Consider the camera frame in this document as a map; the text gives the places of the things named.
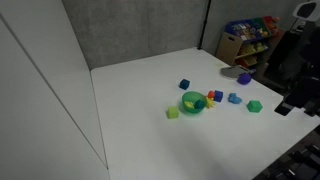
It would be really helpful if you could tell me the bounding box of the blue soft cube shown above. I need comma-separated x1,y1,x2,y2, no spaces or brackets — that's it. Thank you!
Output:
214,90,223,102

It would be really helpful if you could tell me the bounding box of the toy storage shelf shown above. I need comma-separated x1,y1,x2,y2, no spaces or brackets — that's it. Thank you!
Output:
216,16,285,68

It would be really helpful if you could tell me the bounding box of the dark teal soft cube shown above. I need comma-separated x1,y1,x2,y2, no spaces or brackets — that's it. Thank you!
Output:
179,79,190,90

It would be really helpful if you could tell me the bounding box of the yellow toy giraffe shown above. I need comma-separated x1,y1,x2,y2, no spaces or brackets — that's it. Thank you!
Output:
206,98,215,109

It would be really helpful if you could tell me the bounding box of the teal blue toy animal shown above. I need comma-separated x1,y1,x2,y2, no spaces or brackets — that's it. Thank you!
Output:
194,100,205,109

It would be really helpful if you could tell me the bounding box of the lime green soft cube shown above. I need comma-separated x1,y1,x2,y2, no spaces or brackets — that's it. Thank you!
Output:
166,106,179,119

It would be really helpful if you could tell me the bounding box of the orange toy animal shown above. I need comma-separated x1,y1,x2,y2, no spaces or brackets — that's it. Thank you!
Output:
207,90,215,99

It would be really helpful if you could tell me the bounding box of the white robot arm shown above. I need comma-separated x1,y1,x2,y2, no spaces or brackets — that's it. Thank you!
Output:
275,0,320,117

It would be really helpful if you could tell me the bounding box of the purple ball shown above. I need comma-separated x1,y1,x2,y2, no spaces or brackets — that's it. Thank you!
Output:
237,73,251,85

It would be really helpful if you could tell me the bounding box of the light blue toy bear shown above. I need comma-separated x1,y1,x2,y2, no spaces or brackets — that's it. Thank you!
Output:
228,93,242,104

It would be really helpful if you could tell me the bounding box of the grey metal plate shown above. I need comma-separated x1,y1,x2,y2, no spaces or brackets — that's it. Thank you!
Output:
220,65,249,79

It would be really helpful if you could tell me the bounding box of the black tripod pole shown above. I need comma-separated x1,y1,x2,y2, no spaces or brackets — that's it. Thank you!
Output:
197,0,212,50

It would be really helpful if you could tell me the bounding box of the green plastic bowl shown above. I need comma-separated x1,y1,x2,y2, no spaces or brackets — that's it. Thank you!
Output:
181,91,206,114

